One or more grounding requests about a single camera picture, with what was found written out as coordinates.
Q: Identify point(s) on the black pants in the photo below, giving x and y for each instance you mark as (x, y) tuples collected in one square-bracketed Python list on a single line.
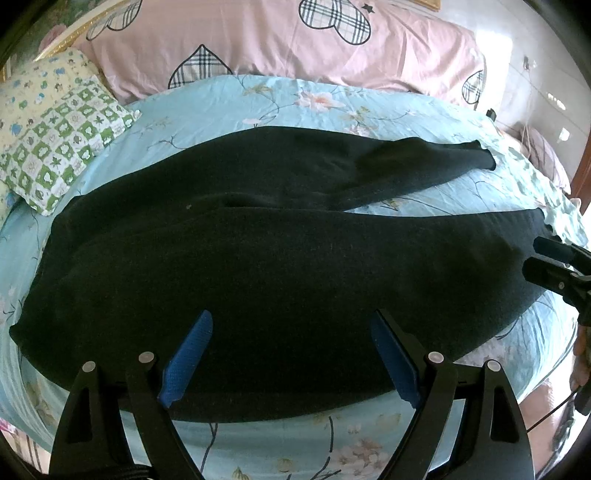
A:
[(265, 230)]

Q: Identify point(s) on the gold framed landscape painting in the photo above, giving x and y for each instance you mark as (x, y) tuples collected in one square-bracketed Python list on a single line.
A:
[(60, 27)]

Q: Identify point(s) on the person right hand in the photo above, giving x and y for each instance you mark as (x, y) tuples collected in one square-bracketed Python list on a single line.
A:
[(581, 369)]

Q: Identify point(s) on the light blue floral bedsheet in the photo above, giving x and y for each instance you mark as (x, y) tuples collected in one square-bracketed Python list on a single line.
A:
[(355, 441)]

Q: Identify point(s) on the green white checkered pillow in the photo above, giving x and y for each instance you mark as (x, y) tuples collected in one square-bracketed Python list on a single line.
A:
[(51, 153)]

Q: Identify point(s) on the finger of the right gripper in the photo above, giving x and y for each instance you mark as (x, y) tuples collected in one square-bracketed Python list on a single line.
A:
[(573, 255), (545, 274)]

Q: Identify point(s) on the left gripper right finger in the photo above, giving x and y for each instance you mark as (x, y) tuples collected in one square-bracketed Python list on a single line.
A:
[(466, 423)]

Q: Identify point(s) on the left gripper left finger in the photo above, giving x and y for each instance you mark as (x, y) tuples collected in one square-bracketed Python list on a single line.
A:
[(90, 442)]

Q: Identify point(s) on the yellow cartoon print pillow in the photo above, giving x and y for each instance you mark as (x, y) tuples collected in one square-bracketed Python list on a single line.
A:
[(37, 86)]

